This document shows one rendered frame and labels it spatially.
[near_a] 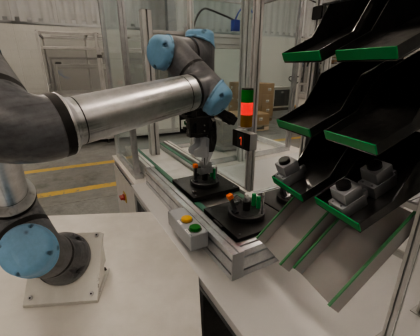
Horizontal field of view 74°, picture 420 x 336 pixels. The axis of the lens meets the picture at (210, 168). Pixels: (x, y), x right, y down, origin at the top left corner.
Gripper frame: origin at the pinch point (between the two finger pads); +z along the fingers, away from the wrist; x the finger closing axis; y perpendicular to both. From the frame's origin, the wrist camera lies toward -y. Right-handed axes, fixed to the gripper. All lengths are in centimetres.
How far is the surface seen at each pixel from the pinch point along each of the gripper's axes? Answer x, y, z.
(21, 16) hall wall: -817, 63, -140
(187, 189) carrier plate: -36.3, -9.4, 26.1
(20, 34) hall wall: -817, 72, -100
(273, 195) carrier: -12.7, -39.8, 26.1
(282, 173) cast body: 19.1, -12.2, -0.1
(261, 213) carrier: 0.8, -22.2, 23.9
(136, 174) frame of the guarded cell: -86, 1, 34
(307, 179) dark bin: 22.9, -17.8, 1.4
